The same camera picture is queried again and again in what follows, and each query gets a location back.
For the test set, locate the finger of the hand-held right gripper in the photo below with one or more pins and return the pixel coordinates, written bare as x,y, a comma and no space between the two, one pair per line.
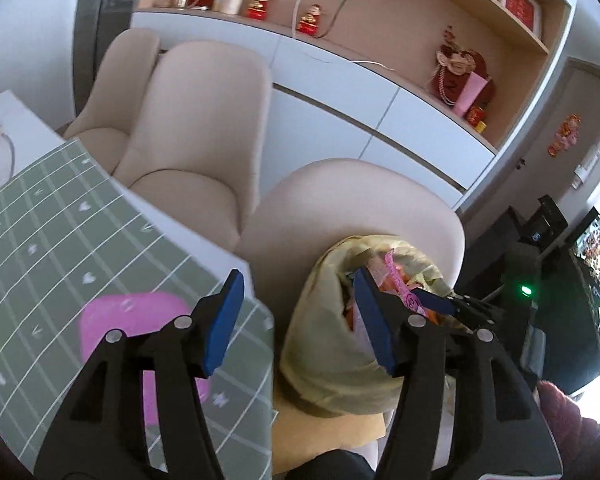
485,317
432,301

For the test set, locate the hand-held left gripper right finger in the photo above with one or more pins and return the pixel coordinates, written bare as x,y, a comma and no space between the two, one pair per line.
375,325

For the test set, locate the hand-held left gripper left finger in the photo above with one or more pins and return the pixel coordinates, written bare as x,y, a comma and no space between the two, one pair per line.
225,320

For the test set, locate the pink plastic wrapper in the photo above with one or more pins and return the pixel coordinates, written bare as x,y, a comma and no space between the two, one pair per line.
397,280

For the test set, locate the yellow plastic bin liner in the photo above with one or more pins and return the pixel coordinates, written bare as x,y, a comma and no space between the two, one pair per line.
325,340

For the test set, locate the person's right forearm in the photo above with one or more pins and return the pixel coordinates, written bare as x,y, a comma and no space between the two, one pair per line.
570,420

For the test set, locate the black television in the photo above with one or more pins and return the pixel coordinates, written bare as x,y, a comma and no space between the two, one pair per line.
595,280

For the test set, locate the black water dispenser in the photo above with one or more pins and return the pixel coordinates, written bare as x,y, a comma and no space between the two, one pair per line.
510,240

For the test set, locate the pink plastic packet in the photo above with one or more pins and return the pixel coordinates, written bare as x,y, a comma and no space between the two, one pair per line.
125,320

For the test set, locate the beige upholstered chair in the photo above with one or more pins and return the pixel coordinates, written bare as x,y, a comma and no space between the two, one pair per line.
200,125
120,90
355,195

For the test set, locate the dark cloth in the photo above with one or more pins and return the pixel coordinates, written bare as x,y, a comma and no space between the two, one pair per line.
330,466

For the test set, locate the small red yellow box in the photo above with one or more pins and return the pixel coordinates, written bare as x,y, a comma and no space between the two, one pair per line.
476,120

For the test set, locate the red door ornament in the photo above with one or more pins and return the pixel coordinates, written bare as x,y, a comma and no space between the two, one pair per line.
565,135

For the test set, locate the pink tall box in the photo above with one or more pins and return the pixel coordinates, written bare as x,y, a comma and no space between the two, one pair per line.
470,95

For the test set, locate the wooden door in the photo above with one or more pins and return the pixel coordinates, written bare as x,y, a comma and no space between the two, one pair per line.
555,90

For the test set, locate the red doll gift bag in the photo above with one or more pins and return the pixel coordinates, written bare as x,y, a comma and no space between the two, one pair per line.
452,67

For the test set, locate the white base cabinets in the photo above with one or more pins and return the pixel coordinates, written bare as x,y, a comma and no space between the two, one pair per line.
330,90

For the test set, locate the red seated figurine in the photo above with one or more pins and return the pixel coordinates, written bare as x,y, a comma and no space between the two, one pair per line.
310,21
258,7

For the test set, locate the red framed picture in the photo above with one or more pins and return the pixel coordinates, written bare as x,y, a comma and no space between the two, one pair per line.
520,2

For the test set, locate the dark glass cabinet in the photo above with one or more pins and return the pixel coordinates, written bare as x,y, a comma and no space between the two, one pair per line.
105,0

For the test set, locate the wooden wall shelf unit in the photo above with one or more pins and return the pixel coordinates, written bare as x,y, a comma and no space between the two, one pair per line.
380,25

